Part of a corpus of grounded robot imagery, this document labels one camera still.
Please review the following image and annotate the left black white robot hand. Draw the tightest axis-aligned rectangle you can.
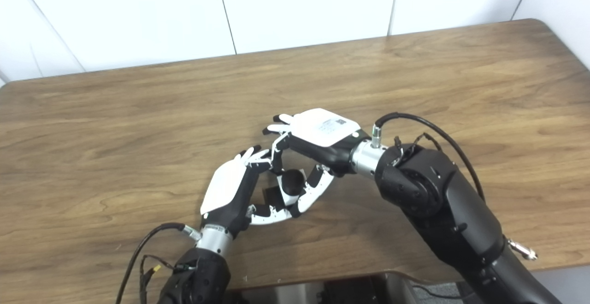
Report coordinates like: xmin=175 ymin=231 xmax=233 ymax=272
xmin=200 ymin=145 xmax=295 ymax=239

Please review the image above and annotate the left arm thin wire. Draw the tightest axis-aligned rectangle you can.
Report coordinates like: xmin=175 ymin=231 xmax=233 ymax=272
xmin=140 ymin=255 xmax=194 ymax=304

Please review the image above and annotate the black floor cable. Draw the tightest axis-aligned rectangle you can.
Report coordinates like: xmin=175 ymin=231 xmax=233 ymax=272
xmin=413 ymin=286 xmax=466 ymax=301

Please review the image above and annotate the black robot torso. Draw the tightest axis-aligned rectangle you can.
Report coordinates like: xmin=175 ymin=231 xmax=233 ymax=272
xmin=226 ymin=274 xmax=420 ymax=304

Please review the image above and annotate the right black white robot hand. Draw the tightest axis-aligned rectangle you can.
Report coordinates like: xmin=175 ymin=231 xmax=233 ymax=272
xmin=263 ymin=108 xmax=372 ymax=218

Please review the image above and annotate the white square piece with hole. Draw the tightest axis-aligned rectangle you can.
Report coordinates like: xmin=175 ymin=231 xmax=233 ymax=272
xmin=277 ymin=169 xmax=308 ymax=207

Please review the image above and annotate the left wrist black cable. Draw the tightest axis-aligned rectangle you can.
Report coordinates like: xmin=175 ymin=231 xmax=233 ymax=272
xmin=115 ymin=222 xmax=202 ymax=304

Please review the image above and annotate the silver plug connector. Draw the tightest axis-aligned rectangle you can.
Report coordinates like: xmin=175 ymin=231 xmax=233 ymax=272
xmin=507 ymin=238 xmax=538 ymax=261

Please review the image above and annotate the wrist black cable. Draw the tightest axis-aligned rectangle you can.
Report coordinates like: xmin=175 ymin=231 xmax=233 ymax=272
xmin=371 ymin=113 xmax=485 ymax=203
xmin=115 ymin=222 xmax=202 ymax=304

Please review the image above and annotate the black peg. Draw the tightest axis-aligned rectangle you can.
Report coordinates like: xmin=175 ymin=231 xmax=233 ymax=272
xmin=263 ymin=169 xmax=305 ymax=208

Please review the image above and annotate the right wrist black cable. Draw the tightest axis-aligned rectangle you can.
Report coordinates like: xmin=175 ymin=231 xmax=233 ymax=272
xmin=371 ymin=113 xmax=485 ymax=203

